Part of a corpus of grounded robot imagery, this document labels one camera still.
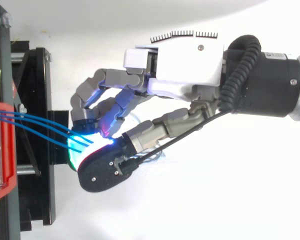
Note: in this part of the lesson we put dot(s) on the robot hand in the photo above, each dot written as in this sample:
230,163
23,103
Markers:
185,65

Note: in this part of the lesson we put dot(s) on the red bin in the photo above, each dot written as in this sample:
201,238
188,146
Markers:
1,150

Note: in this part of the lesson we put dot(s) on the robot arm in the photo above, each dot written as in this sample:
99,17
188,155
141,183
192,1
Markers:
272,85

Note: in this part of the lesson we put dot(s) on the black stand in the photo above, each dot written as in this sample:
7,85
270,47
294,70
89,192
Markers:
32,125

